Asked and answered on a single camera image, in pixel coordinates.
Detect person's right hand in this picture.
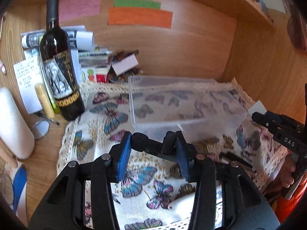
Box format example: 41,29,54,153
281,156,295,188

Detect dark wine bottle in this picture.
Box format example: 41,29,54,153
40,0,85,121

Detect green paper note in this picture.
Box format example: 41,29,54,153
114,0,161,9

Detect white rounded container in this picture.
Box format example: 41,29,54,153
1,88,35,159

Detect clear plastic storage box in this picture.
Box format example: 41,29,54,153
128,76,248,142

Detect yellow lip balm tube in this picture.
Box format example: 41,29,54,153
34,83,55,118

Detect white pointed plastic object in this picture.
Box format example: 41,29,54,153
168,193,195,213

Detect small white box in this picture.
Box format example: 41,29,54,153
112,54,138,76

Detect orange paper note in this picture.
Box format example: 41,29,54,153
108,7,173,29

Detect butterfly print lace cloth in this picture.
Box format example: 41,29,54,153
57,80,288,229

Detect wooden shelf board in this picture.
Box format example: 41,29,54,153
215,0,275,28

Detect white handwritten note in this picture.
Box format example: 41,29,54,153
13,57,43,114

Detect pink paper note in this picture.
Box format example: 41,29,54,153
59,0,101,22

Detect dark metallic cylinder tube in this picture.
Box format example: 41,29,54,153
219,152,257,178

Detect stack of papers and magazines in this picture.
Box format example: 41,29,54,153
21,25,112,84

